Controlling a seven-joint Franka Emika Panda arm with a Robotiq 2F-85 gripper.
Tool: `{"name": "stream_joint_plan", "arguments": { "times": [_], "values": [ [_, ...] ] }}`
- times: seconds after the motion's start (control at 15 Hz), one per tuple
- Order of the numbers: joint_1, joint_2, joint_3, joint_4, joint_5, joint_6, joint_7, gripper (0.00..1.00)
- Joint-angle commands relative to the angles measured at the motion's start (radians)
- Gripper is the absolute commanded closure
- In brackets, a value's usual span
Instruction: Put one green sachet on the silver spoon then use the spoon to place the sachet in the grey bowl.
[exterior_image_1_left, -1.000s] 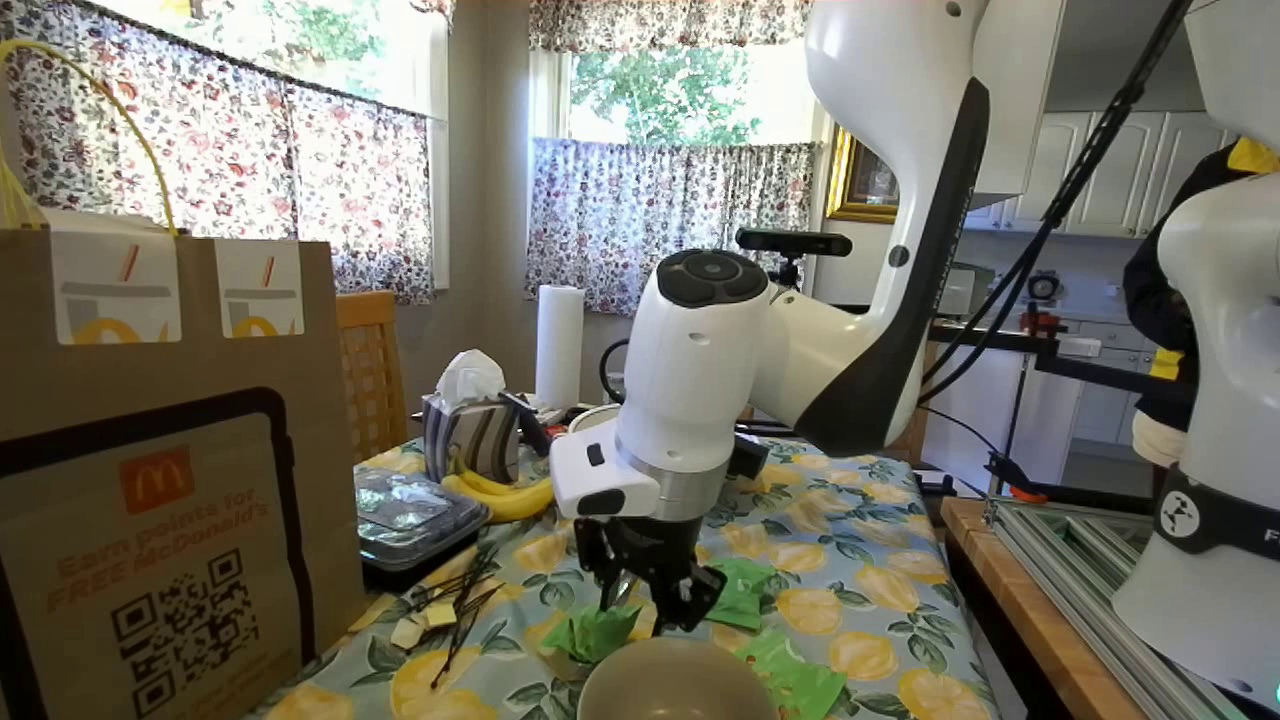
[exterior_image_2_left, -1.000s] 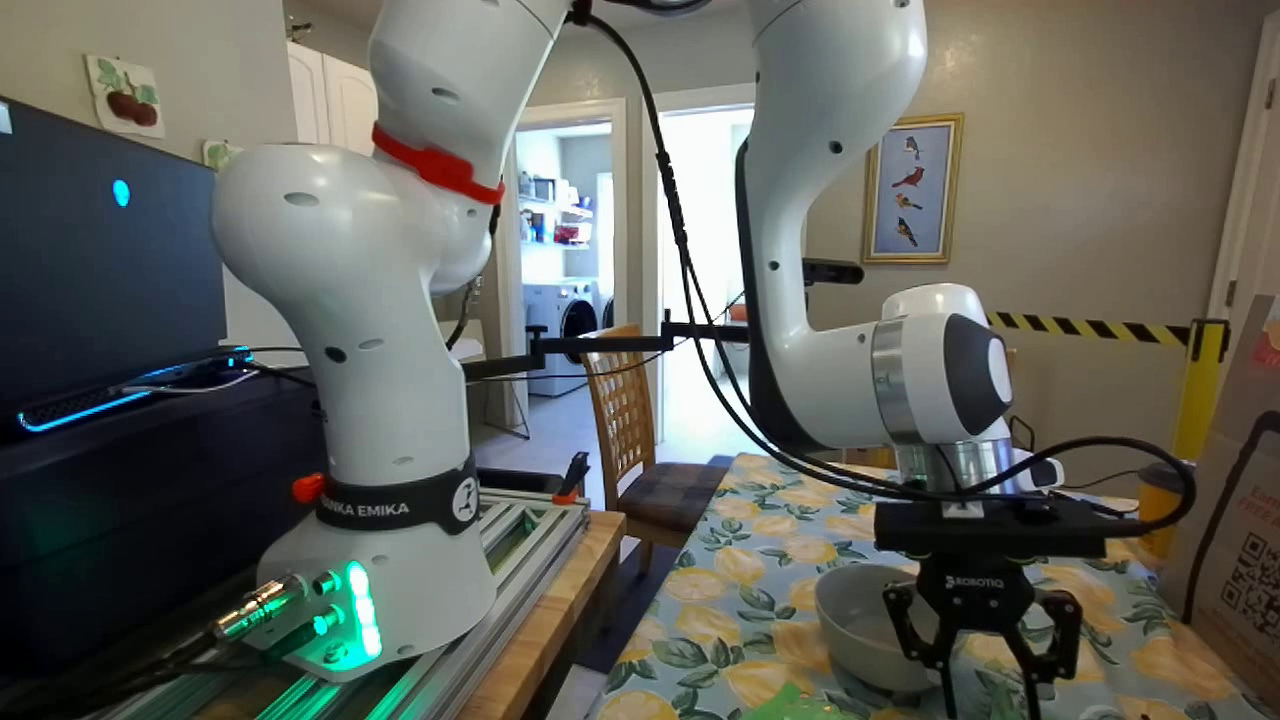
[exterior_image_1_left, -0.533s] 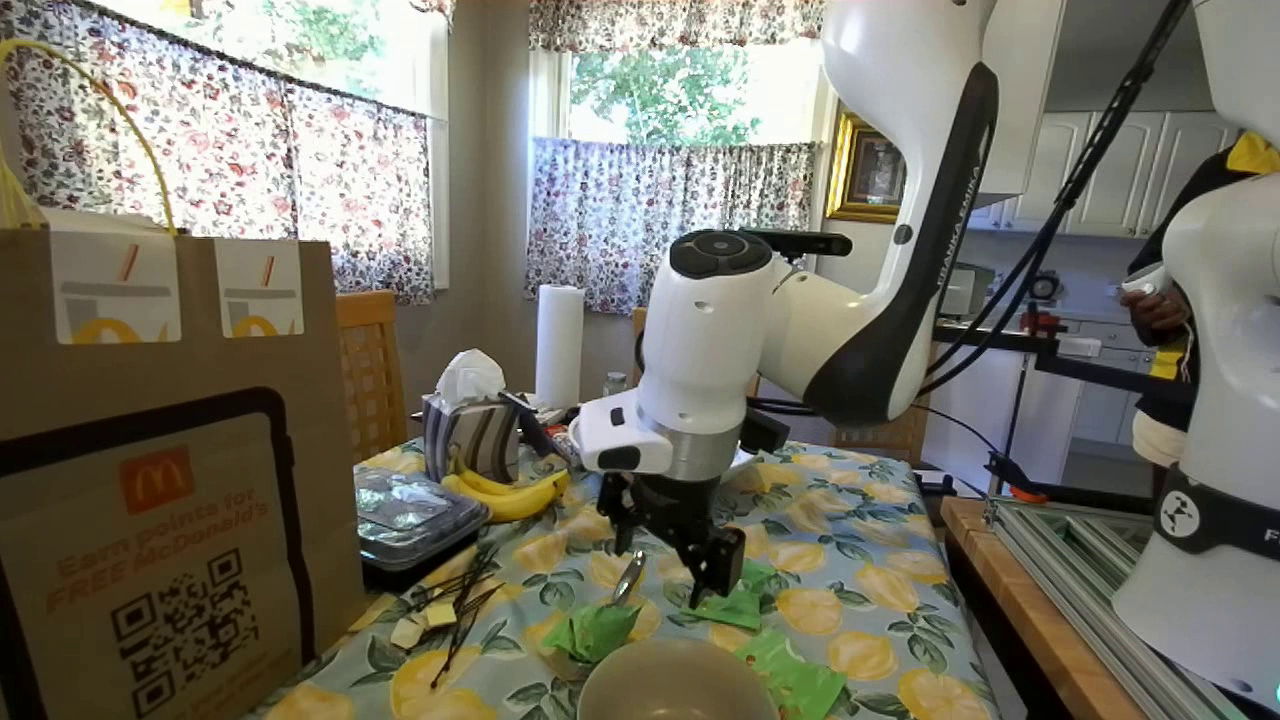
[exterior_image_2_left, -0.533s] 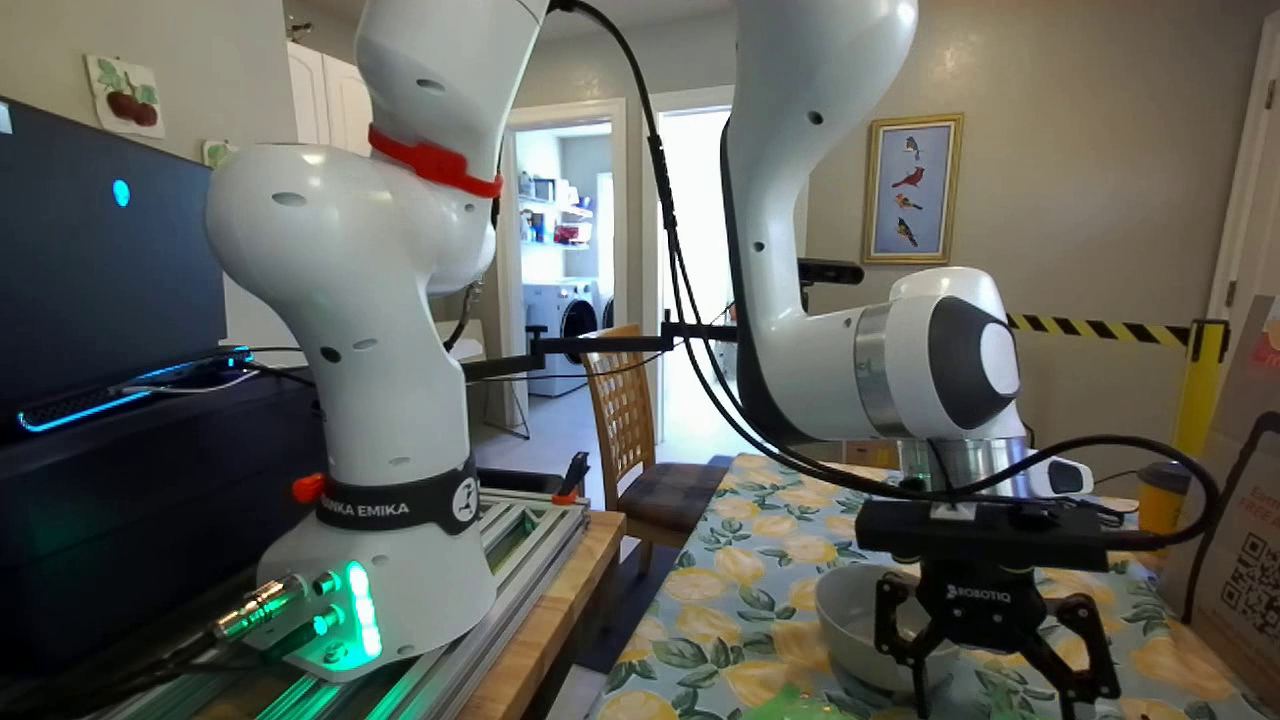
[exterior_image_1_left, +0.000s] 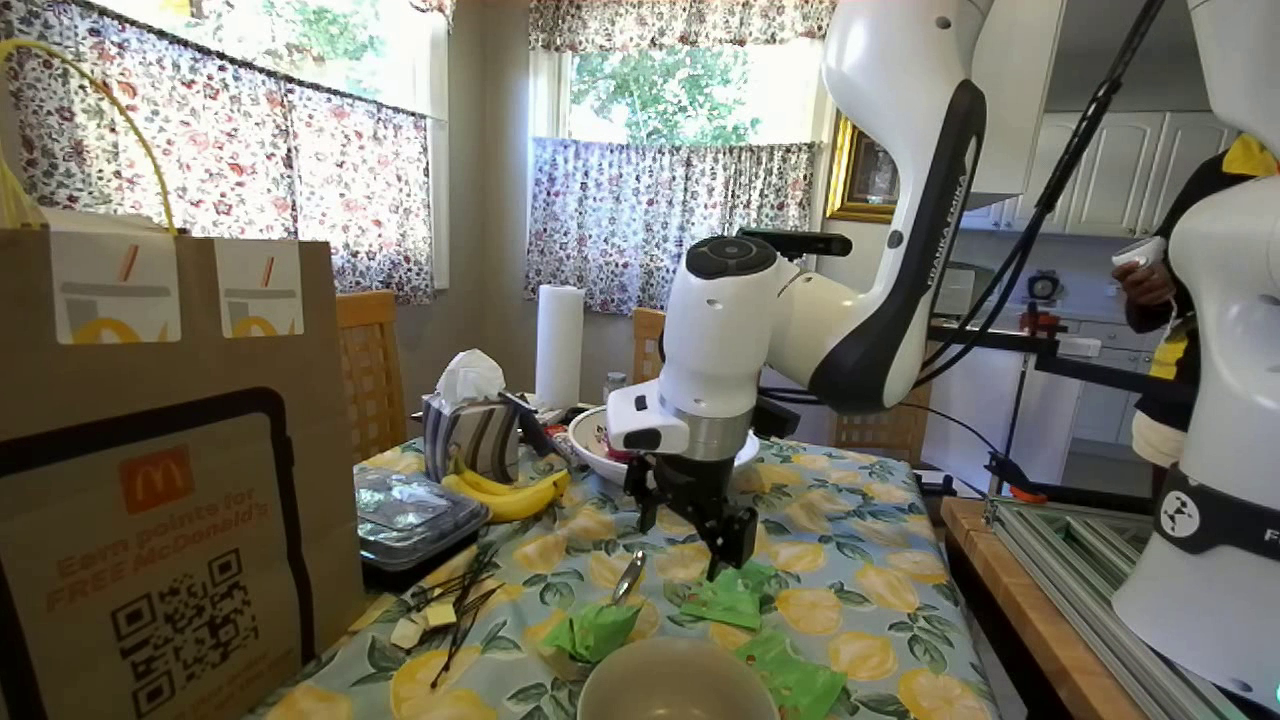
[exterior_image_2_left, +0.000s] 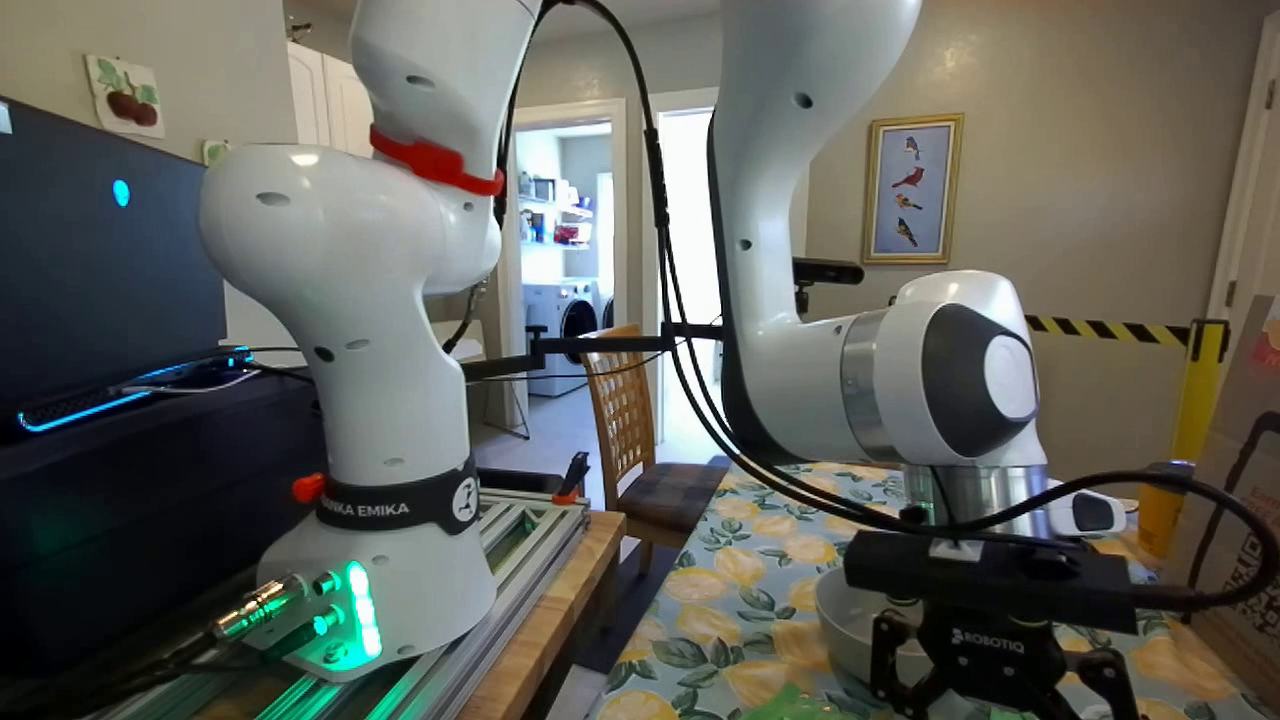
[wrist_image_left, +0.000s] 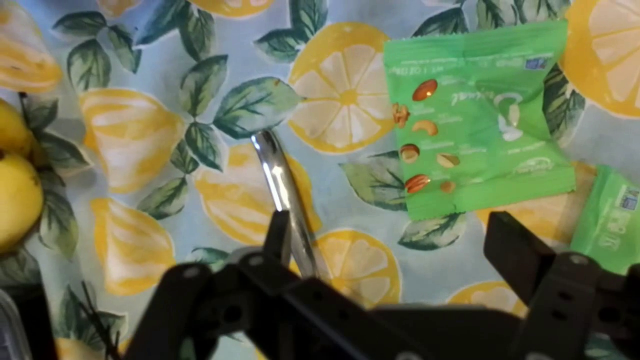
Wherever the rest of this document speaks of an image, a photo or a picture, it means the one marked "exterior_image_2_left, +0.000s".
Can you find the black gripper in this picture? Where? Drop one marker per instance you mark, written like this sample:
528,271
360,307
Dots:
992,655

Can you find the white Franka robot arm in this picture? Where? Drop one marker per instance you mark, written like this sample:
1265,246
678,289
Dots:
386,333

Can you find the white floral plate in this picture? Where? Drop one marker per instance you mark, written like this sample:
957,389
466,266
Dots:
844,635

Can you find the yellow bottle with dark lid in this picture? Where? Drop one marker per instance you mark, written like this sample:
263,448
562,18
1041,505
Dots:
1161,520

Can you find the lemon print tablecloth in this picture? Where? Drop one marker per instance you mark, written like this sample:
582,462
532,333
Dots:
720,614

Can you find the yellow black striped barrier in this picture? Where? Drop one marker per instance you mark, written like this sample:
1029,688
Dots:
1202,386

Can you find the brown paper takeaway bag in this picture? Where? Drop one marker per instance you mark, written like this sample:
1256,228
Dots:
1247,386

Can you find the wooden mounting board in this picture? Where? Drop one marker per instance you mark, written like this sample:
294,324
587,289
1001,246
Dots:
544,641

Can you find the wooden cane chair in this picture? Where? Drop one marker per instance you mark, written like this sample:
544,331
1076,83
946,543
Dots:
623,412

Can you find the framed bird picture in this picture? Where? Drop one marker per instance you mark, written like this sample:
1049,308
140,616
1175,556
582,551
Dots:
910,188

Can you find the black cabinet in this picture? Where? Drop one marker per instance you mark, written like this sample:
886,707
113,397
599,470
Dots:
132,535

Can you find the white cabinet door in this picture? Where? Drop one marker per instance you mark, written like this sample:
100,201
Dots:
327,101

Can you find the black monitor screen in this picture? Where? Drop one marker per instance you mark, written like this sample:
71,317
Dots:
92,266

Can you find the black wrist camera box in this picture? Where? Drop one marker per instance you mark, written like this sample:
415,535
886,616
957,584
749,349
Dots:
975,572

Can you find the black external camera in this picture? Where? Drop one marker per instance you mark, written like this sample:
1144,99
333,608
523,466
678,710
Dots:
826,271

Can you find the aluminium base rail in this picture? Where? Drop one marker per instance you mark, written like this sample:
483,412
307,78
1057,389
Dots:
523,544

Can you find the black camera stand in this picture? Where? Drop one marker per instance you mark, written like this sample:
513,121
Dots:
602,344

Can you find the cherry wall sticker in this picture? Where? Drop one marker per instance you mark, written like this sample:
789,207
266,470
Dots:
124,93

